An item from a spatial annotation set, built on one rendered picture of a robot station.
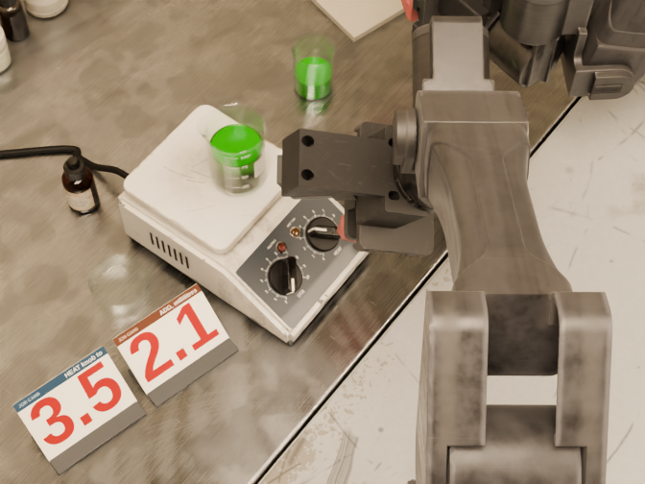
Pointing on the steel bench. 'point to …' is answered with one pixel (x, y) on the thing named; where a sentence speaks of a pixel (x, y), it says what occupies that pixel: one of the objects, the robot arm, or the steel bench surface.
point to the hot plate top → (198, 188)
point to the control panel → (255, 266)
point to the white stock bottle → (45, 8)
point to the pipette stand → (360, 14)
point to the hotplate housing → (221, 270)
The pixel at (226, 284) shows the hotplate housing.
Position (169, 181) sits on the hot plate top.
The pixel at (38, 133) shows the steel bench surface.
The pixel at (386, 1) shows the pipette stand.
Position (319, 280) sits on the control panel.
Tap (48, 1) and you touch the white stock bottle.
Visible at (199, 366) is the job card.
